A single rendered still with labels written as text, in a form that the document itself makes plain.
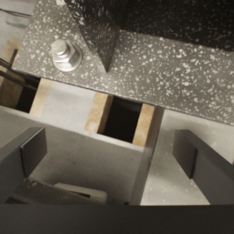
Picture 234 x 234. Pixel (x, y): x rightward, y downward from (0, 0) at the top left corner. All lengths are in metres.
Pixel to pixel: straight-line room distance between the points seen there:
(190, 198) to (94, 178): 0.72
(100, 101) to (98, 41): 0.76
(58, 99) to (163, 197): 0.85
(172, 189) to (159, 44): 0.19
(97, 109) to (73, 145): 0.23
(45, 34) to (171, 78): 0.19
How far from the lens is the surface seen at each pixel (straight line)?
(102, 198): 0.81
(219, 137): 0.25
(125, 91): 0.22
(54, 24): 0.29
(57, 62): 0.24
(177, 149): 0.16
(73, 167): 0.95
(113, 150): 0.89
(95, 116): 0.92
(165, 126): 0.23
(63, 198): 0.53
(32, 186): 0.56
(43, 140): 0.17
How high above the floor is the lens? 0.89
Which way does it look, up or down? 80 degrees down
